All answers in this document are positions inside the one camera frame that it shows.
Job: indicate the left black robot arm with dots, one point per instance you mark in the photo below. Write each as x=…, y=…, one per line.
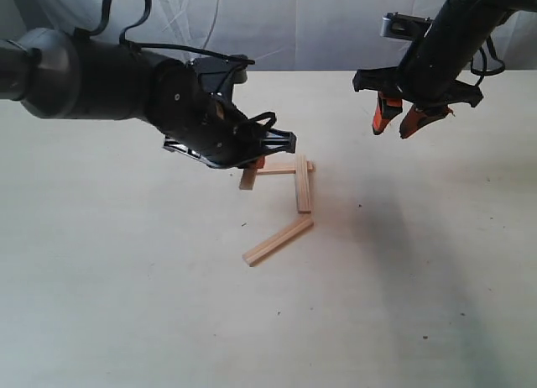
x=56, y=75

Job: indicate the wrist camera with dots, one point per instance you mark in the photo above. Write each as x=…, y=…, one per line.
x=213, y=72
x=400, y=26

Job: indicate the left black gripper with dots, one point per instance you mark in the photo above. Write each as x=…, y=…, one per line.
x=210, y=127

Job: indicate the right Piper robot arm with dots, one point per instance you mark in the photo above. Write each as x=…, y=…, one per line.
x=440, y=48

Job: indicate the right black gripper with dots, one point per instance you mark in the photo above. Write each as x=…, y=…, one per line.
x=429, y=98

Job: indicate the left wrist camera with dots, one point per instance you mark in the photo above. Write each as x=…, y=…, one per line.
x=213, y=72

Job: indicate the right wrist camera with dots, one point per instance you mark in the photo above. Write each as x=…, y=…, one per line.
x=400, y=26

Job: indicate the wooden strip with holes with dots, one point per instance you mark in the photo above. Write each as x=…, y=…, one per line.
x=277, y=169

